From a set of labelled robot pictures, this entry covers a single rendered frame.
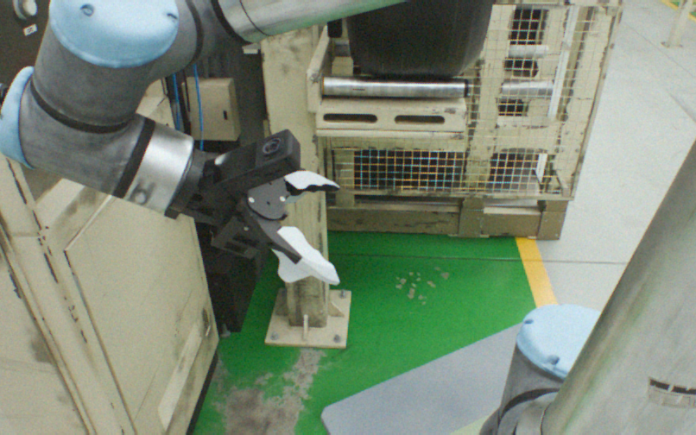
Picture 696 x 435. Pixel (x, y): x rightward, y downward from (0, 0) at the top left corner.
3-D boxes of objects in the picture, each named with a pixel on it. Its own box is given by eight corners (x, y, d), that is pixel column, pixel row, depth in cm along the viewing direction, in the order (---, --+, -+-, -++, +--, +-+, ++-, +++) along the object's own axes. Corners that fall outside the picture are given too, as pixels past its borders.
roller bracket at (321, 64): (307, 114, 128) (305, 73, 122) (325, 59, 161) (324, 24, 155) (321, 114, 128) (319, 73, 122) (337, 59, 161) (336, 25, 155)
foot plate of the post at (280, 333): (264, 345, 180) (263, 337, 178) (279, 290, 202) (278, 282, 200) (345, 349, 179) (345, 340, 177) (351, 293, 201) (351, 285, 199)
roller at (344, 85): (319, 97, 129) (318, 79, 127) (321, 91, 133) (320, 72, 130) (467, 101, 128) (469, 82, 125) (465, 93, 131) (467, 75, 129)
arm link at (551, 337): (612, 397, 79) (650, 306, 69) (615, 507, 65) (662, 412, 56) (506, 367, 83) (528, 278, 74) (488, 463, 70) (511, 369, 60)
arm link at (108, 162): (-4, 99, 45) (-22, 171, 51) (145, 160, 51) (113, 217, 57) (37, 39, 52) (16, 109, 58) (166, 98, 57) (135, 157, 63)
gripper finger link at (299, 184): (309, 191, 76) (257, 199, 69) (332, 165, 72) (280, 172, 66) (320, 209, 75) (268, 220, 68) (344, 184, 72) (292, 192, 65)
